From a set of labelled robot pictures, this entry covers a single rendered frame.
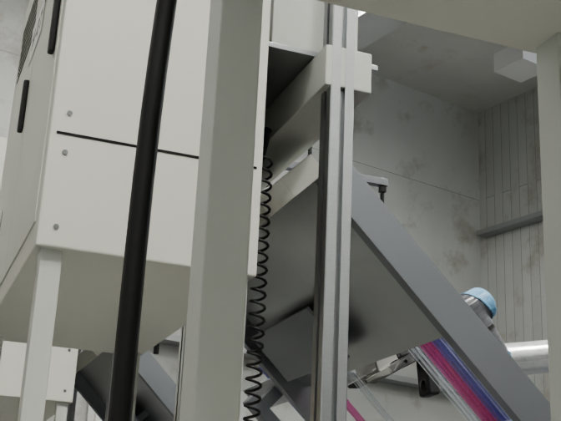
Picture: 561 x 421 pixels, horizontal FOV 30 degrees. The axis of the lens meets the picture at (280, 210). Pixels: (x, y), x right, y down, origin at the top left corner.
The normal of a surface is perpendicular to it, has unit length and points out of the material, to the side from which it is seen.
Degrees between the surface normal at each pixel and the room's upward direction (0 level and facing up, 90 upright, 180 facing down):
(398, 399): 90
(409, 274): 90
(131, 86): 90
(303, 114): 180
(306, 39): 90
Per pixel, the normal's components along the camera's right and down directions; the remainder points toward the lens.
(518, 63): -0.04, 0.94
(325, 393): 0.36, -0.29
